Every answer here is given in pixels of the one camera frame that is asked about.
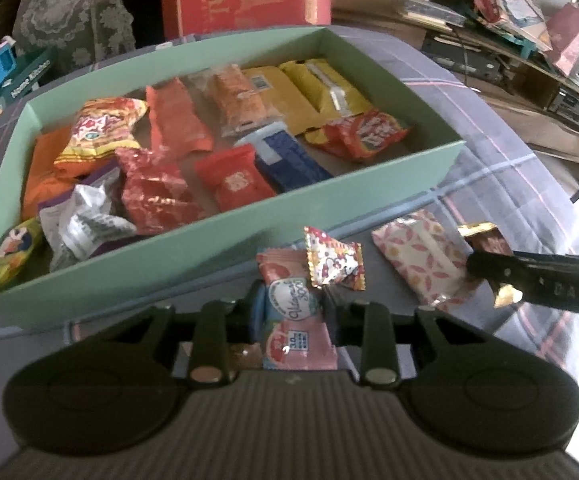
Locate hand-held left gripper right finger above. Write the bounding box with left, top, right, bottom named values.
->
left=322, top=290, right=475, bottom=391

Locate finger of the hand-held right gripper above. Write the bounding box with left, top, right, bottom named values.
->
left=464, top=250, right=579, bottom=318

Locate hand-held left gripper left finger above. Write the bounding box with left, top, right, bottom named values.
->
left=94, top=280, right=270, bottom=391

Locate brown gold candy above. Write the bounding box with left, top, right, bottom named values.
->
left=457, top=222, right=523, bottom=311

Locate green cardboard box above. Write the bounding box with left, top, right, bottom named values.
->
left=0, top=25, right=467, bottom=331

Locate yellow labelled snack packet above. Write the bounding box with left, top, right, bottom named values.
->
left=242, top=65, right=310, bottom=131

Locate colourful yellow red snack packet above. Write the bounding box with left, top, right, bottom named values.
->
left=54, top=97, right=149, bottom=178

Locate small brown candy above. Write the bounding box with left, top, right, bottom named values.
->
left=227, top=342, right=265, bottom=368

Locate red white candy packet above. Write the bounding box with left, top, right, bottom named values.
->
left=303, top=226, right=367, bottom=292

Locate pink patterned snack packet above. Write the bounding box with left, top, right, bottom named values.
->
left=372, top=210, right=481, bottom=308

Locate plaid grey blanket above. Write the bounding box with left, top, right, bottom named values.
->
left=0, top=22, right=579, bottom=411

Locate red pillow candy packet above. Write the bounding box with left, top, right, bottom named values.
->
left=194, top=145, right=278, bottom=213

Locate blue snack packet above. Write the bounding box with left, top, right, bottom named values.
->
left=234, top=122, right=335, bottom=193

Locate red foil snack packet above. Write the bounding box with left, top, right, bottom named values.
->
left=114, top=147, right=208, bottom=236

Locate red white-lettered snack packet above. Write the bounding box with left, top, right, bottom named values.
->
left=304, top=112, right=415, bottom=163

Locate silver purple snack packet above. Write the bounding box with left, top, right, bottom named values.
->
left=38, top=167, right=138, bottom=271

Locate red orange snack packet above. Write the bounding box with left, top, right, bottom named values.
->
left=146, top=77, right=214, bottom=156

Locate clear orange snack packet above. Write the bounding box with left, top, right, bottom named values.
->
left=204, top=62, right=269, bottom=138

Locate yellow silver-seam snack packet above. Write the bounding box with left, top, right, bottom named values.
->
left=280, top=58, right=375, bottom=136

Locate black electronic device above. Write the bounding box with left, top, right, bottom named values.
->
left=422, top=32, right=505, bottom=81

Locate pink paper bag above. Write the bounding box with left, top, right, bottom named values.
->
left=544, top=2, right=579, bottom=78

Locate plain orange snack packet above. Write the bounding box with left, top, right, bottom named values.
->
left=21, top=127, right=78, bottom=221

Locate yellow cartoon snack packet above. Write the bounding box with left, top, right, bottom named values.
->
left=0, top=217, right=45, bottom=297

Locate wooden shelf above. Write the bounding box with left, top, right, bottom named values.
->
left=329, top=5, right=579, bottom=167

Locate teal toy carton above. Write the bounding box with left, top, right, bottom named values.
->
left=0, top=47, right=55, bottom=147

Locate grey lace cloth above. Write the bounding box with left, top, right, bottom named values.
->
left=12, top=0, right=135, bottom=68

